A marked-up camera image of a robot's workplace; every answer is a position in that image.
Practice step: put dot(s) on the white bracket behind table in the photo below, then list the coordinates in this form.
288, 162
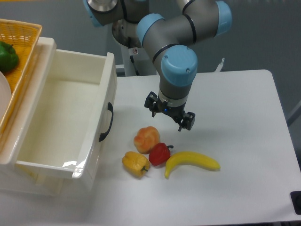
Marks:
220, 66

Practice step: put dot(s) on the black drawer handle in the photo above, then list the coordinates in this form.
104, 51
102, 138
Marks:
107, 122

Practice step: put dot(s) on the yellow bell pepper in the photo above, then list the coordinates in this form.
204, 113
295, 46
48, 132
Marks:
136, 163

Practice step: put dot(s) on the white drawer cabinet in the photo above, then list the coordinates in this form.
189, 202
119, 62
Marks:
14, 176

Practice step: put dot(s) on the black device at table edge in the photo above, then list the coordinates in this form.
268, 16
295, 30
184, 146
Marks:
296, 200

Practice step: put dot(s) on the white open drawer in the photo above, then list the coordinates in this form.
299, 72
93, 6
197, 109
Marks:
62, 138

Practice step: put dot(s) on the green bell pepper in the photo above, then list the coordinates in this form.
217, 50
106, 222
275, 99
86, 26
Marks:
8, 57

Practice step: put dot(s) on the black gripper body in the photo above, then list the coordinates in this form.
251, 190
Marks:
175, 112

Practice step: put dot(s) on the yellow woven basket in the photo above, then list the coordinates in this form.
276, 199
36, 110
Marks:
24, 37

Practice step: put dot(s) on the red bell pepper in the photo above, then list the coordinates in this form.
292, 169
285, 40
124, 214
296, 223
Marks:
160, 153

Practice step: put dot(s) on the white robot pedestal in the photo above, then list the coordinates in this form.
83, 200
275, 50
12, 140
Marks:
136, 62

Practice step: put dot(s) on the yellow banana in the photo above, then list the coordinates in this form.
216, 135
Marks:
190, 158

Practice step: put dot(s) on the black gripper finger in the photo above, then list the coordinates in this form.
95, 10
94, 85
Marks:
186, 121
151, 103

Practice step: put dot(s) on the white plate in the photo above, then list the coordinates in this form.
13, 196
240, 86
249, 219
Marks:
5, 95

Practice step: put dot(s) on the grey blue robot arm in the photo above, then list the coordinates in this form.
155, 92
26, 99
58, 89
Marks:
167, 44

